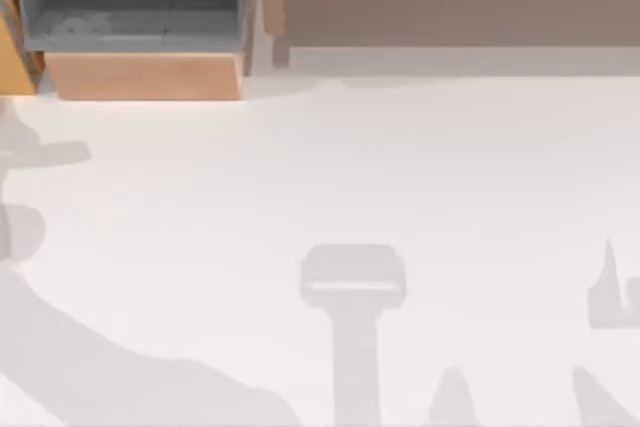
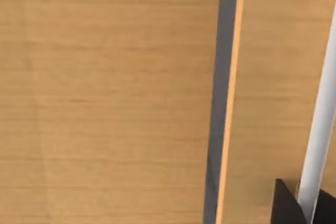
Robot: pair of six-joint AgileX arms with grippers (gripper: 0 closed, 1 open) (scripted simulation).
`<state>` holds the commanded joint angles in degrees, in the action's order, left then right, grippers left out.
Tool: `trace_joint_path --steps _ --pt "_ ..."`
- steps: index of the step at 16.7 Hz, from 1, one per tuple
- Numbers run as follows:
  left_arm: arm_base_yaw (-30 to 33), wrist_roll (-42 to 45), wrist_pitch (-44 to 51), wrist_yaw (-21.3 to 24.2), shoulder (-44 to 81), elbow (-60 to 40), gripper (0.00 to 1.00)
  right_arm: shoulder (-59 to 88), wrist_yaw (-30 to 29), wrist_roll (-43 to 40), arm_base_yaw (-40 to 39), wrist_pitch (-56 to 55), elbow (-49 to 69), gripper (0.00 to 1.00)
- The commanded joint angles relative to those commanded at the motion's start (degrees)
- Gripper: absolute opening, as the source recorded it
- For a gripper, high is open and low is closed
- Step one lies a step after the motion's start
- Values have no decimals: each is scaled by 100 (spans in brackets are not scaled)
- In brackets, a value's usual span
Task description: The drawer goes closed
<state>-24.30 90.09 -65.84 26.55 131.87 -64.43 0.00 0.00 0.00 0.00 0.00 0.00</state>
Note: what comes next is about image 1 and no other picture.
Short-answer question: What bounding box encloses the pale wooden drawer front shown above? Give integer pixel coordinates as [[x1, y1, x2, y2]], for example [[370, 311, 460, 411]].
[[42, 50, 246, 102]]

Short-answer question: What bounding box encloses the pulled-out grey pierced drawer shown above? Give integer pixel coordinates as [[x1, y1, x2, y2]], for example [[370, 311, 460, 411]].
[[10, 0, 262, 78]]

